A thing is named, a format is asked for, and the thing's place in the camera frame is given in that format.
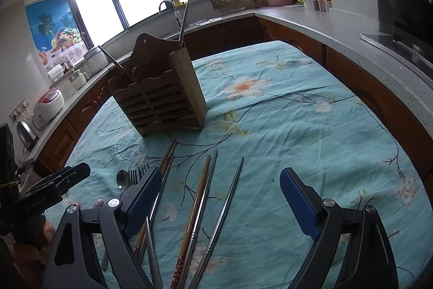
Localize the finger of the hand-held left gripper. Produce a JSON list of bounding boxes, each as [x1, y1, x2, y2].
[[17, 163, 91, 208]]

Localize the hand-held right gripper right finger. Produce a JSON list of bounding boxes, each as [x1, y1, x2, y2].
[[279, 167, 400, 289]]

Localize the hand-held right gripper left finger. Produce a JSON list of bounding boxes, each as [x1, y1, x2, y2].
[[43, 167, 163, 289]]

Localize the metal fork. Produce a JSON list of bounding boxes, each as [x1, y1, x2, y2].
[[129, 164, 163, 289]]

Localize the metal spoon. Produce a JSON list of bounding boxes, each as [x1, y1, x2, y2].
[[101, 170, 131, 271]]

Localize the floral-tipped wooden chopstick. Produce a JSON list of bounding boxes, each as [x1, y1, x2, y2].
[[172, 154, 211, 289]]

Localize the wooden utensil holder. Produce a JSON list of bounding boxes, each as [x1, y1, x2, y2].
[[107, 33, 208, 137]]

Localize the person's left hand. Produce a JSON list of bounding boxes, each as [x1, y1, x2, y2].
[[8, 219, 57, 276]]

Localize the steel electric kettle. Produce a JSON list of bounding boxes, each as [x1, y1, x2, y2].
[[16, 121, 39, 149]]

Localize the red and white rice cooker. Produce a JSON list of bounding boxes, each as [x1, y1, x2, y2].
[[33, 89, 65, 123]]

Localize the teal floral tablecloth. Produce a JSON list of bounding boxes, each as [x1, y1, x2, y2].
[[44, 40, 427, 289]]

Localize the white storage container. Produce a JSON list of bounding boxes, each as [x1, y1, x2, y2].
[[47, 67, 65, 81]]

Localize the small white pot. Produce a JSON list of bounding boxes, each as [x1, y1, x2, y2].
[[69, 70, 90, 90]]

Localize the grey kitchen countertop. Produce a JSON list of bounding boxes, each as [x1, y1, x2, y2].
[[24, 5, 433, 147]]

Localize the brown lower kitchen cabinets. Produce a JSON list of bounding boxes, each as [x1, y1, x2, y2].
[[37, 13, 433, 181]]

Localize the black gas stove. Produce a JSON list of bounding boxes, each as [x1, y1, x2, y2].
[[360, 21, 433, 73]]

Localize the chrome sink faucet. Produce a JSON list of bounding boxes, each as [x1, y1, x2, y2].
[[158, 0, 181, 27]]

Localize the pink spice jar set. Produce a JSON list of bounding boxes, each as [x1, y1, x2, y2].
[[311, 0, 332, 12]]

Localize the wall outlet strip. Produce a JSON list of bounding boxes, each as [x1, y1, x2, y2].
[[9, 99, 31, 122]]

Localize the tropical fruit wall poster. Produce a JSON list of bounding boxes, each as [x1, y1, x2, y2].
[[25, 0, 89, 66]]

